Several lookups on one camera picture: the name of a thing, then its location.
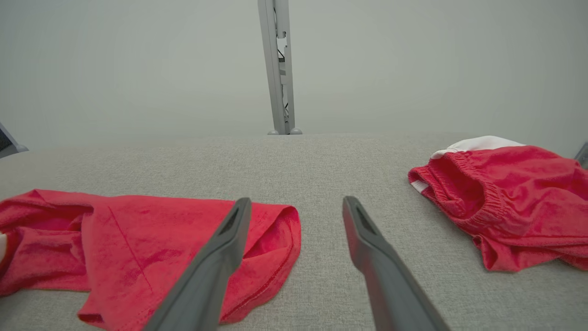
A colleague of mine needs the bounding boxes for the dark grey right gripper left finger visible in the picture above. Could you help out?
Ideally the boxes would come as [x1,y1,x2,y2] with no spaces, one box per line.
[144,198,252,331]

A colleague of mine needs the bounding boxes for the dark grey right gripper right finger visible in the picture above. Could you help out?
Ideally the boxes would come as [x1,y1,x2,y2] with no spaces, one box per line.
[342,196,451,331]

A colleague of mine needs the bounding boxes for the red shirt with striped white trim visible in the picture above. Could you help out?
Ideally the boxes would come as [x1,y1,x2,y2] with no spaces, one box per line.
[0,189,302,331]

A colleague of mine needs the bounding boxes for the red shorts with white stripe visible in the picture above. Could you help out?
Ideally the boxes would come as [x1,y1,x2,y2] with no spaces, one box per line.
[408,135,588,273]

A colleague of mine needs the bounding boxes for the grey metal frame post with cable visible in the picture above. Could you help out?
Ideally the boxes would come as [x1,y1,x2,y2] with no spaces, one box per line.
[257,0,303,136]

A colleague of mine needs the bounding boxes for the grey metal frame post with foot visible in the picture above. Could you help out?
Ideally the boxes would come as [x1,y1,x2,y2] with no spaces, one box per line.
[0,122,29,160]

